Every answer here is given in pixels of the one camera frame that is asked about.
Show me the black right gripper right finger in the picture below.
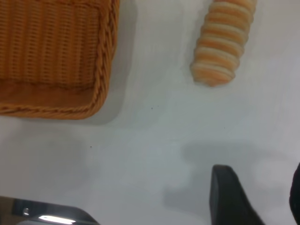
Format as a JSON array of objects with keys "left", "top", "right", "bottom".
[{"left": 289, "top": 161, "right": 300, "bottom": 225}]

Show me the orange woven wicker basket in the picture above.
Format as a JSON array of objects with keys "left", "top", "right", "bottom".
[{"left": 0, "top": 0, "right": 120, "bottom": 120}]

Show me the dark glossy metal bracket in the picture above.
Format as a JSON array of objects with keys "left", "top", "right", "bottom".
[{"left": 11, "top": 199, "right": 100, "bottom": 225}]

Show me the striped twisted bread roll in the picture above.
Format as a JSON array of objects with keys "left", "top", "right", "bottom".
[{"left": 189, "top": 0, "right": 258, "bottom": 87}]

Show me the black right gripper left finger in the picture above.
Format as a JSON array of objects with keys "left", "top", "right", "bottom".
[{"left": 210, "top": 165, "right": 267, "bottom": 225}]

